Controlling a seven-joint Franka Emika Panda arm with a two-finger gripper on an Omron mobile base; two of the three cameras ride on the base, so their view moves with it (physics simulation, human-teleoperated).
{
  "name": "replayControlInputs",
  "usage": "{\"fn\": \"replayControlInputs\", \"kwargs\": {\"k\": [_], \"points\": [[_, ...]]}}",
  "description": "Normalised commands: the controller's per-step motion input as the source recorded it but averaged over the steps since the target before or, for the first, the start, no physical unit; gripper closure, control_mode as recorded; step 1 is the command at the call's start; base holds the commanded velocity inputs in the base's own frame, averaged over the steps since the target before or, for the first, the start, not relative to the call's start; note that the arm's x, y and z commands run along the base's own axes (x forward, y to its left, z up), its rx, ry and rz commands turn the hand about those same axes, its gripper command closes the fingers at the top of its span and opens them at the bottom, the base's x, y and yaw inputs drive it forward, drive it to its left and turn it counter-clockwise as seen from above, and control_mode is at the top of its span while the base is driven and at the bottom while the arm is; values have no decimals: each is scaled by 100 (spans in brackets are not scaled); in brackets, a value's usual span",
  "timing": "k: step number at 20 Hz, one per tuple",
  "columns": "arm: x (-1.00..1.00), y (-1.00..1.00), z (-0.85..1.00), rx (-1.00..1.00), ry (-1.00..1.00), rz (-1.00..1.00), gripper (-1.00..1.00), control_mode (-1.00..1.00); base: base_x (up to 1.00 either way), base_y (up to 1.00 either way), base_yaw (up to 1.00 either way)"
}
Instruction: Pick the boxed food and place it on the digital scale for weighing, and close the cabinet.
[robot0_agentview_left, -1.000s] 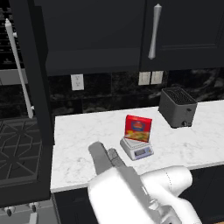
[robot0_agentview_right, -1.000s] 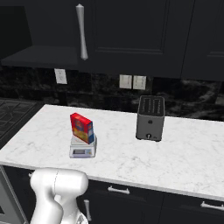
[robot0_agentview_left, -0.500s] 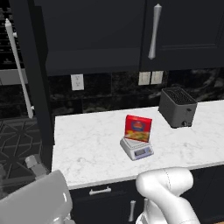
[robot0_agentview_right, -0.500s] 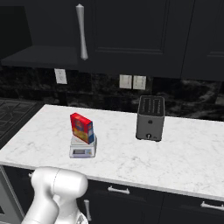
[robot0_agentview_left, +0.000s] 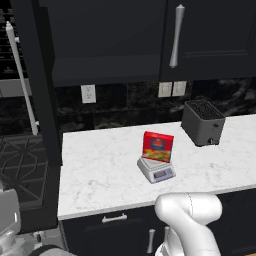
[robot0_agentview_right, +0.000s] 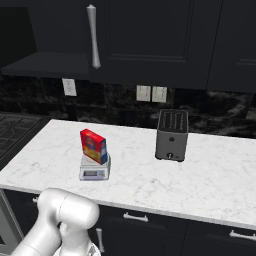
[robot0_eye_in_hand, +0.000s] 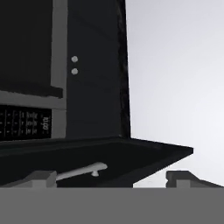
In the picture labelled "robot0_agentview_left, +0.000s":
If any black base cabinet door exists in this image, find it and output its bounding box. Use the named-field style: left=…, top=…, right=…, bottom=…
left=133, top=219, right=168, bottom=256
left=216, top=188, right=256, bottom=256

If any red boxed food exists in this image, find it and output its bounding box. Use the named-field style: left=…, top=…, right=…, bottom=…
left=142, top=130, right=175, bottom=164

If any black hob with grates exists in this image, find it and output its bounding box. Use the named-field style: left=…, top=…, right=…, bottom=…
left=0, top=133, right=48, bottom=214

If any white curved cabinet handle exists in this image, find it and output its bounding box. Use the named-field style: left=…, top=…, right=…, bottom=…
left=168, top=3, right=186, bottom=69

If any silver drawer handle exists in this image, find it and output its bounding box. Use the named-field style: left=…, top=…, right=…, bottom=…
left=101, top=213, right=129, bottom=224

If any black drawer front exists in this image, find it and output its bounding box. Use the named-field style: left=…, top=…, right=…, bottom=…
left=61, top=205, right=158, bottom=256

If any long white cabinet door handle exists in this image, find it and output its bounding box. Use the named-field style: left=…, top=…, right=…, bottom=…
left=5, top=21, right=40, bottom=137

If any white digital scale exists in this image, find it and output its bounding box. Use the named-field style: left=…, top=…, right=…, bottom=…
left=136, top=156, right=177, bottom=185

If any white light switch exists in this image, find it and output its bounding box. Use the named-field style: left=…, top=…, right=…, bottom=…
left=157, top=81, right=173, bottom=99
left=171, top=80, right=188, bottom=98

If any white power outlet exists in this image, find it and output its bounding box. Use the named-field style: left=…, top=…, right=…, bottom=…
left=80, top=84, right=97, bottom=105

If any open black cabinet door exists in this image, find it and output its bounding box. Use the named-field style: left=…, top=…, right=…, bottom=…
left=9, top=0, right=64, bottom=234

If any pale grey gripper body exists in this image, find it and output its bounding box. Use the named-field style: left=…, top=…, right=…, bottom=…
left=0, top=188, right=22, bottom=235

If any dark grey toaster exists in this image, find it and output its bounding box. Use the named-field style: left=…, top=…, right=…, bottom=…
left=180, top=99, right=227, bottom=148

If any silver base cabinet handle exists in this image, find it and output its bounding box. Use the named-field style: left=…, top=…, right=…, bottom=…
left=146, top=228, right=156, bottom=255
left=162, top=225, right=170, bottom=248

